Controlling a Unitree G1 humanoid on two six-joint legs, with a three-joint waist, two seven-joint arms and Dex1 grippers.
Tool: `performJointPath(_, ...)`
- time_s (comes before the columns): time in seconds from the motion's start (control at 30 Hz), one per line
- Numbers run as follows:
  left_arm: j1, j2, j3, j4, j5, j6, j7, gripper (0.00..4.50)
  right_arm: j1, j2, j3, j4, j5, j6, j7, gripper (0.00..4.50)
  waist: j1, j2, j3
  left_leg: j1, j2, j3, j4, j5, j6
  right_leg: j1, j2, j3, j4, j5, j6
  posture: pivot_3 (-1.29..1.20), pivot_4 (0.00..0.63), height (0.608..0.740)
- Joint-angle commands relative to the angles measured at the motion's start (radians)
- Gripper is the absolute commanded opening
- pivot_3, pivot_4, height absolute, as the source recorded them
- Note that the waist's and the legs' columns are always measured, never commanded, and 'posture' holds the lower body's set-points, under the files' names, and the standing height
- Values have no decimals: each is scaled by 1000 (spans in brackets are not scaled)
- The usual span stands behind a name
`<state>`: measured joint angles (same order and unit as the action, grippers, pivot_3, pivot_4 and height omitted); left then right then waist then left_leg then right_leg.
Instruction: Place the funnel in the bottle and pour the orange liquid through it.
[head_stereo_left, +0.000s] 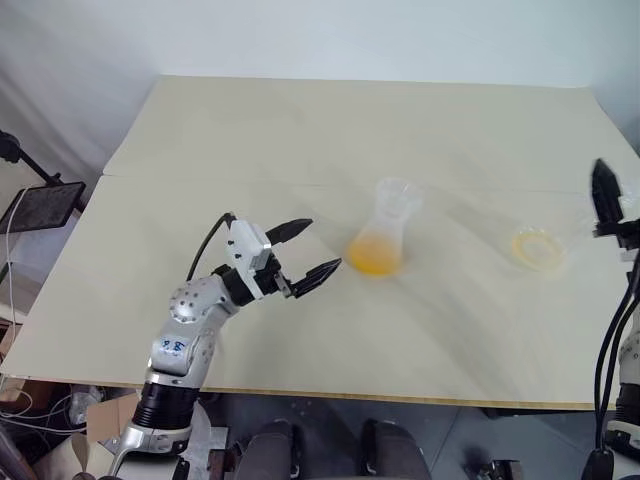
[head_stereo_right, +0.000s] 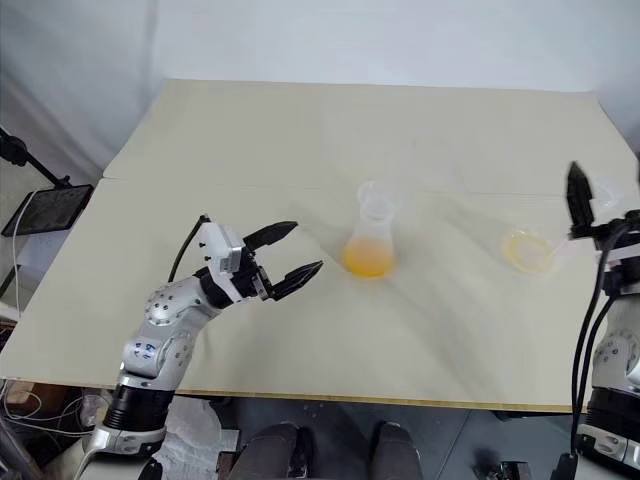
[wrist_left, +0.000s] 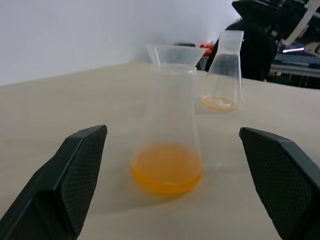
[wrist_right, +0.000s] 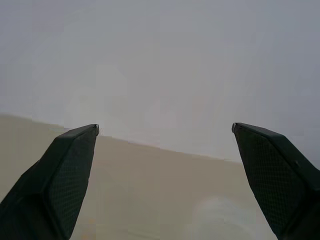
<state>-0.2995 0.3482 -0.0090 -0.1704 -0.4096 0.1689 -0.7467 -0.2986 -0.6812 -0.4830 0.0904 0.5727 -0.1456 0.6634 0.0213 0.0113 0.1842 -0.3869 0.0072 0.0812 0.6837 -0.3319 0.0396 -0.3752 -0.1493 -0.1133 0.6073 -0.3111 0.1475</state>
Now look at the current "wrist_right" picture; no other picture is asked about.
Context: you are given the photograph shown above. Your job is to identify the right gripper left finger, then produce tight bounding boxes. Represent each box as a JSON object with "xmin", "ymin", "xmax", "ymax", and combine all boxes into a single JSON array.
[{"xmin": 0, "ymin": 123, "xmax": 101, "ymax": 240}]

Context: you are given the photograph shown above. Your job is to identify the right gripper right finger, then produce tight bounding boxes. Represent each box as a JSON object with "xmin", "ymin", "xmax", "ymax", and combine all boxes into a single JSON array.
[{"xmin": 231, "ymin": 122, "xmax": 320, "ymax": 240}]

